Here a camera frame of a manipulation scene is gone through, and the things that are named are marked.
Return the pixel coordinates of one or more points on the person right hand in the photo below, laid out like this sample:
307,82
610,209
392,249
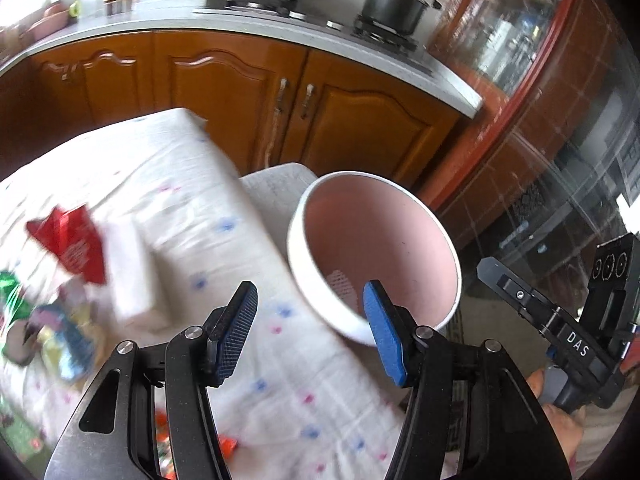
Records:
568,429

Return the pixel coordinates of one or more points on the lower wooden cabinets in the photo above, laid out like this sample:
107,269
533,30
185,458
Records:
264,101

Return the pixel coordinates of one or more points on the steel stock pot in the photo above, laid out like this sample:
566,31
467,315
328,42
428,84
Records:
401,16

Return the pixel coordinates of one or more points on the floral white tablecloth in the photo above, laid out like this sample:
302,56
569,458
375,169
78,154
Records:
300,403

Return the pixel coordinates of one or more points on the green drink carton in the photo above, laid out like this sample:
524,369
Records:
13,305

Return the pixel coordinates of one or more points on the gas stove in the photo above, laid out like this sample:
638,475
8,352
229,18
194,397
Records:
362,29

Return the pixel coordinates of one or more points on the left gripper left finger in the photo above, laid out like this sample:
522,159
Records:
227,329

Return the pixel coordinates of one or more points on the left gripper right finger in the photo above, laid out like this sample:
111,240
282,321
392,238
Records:
393,329

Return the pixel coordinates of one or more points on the orange blue snack bag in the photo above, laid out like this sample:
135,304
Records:
71,342

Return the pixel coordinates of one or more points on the glass display cabinet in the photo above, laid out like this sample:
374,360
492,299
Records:
494,40

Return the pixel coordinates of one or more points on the pink white trash bin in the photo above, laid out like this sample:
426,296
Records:
350,227

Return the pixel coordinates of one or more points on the pink basin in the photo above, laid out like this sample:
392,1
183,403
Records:
55,18

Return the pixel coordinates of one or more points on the red snack bag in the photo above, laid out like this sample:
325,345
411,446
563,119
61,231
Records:
74,239

